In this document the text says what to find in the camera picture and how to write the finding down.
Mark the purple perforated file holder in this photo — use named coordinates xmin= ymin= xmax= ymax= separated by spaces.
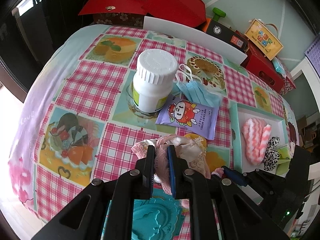
xmin=304 ymin=34 xmax=320 ymax=76

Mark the red pink knitted flower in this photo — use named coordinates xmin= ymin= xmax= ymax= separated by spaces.
xmin=211 ymin=167 xmax=224 ymax=178

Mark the leopard print scrunchie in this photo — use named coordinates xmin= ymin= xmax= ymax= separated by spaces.
xmin=263 ymin=137 xmax=280 ymax=171

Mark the red patterned gift box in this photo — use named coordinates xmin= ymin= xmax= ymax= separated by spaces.
xmin=279 ymin=66 xmax=296 ymax=96

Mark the yellow wooden handle box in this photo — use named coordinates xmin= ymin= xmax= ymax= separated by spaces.
xmin=245 ymin=18 xmax=284 ymax=61

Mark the green dumbbell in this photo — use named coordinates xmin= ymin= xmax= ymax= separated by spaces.
xmin=212 ymin=7 xmax=226 ymax=22

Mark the red gift box with window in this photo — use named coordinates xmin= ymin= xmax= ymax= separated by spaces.
xmin=235 ymin=30 xmax=284 ymax=93

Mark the blue wet wipes pack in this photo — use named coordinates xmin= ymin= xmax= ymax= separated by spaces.
xmin=272 ymin=57 xmax=286 ymax=78

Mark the green cloth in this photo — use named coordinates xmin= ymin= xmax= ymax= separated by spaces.
xmin=276 ymin=146 xmax=291 ymax=176

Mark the white shelf desk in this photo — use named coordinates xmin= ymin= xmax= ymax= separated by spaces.
xmin=290 ymin=57 xmax=320 ymax=108

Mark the purple baby wipes packet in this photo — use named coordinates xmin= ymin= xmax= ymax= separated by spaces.
xmin=156 ymin=95 xmax=219 ymax=140

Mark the pink white zigzag towel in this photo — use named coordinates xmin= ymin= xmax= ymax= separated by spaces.
xmin=241 ymin=118 xmax=272 ymax=166

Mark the pink lace fabric bundle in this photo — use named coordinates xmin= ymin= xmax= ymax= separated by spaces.
xmin=131 ymin=134 xmax=210 ymax=194

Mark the teal embossed plastic box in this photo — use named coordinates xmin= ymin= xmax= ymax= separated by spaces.
xmin=101 ymin=188 xmax=186 ymax=240

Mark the black cabinet with monitor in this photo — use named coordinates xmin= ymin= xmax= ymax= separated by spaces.
xmin=1 ymin=0 xmax=93 ymax=102

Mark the black box with QR label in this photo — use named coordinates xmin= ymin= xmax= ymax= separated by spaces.
xmin=201 ymin=18 xmax=248 ymax=53

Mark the blue surgical face mask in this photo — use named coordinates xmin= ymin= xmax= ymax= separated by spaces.
xmin=176 ymin=64 xmax=222 ymax=108

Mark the white pill bottle green label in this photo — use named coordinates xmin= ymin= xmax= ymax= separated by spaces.
xmin=132 ymin=49 xmax=178 ymax=113

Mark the red open gift bag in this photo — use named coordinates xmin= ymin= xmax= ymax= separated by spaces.
xmin=79 ymin=0 xmax=206 ymax=28

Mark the colourful patterned tablecloth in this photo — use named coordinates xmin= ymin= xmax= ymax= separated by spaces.
xmin=9 ymin=25 xmax=299 ymax=222

